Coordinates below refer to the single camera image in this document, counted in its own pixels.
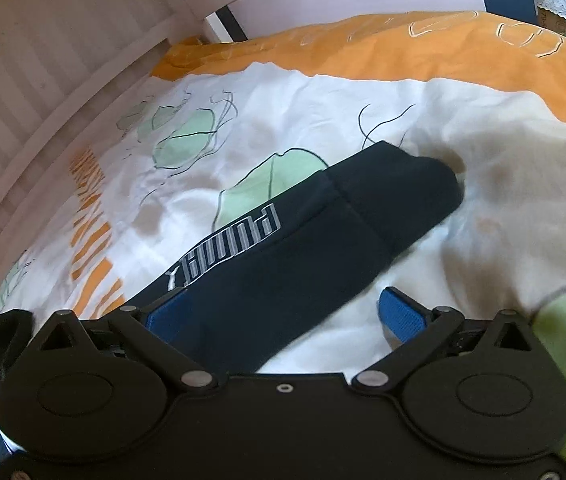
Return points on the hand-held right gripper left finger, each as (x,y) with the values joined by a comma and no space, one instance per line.
(168,317)

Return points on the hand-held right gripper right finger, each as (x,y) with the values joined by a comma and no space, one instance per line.
(403,320)

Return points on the dark navy printed garment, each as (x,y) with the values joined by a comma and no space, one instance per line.
(283,265)

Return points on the white orange green patterned duvet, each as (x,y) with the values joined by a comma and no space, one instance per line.
(313,95)

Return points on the pale wooden slatted bed frame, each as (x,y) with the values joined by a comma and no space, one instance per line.
(38,70)

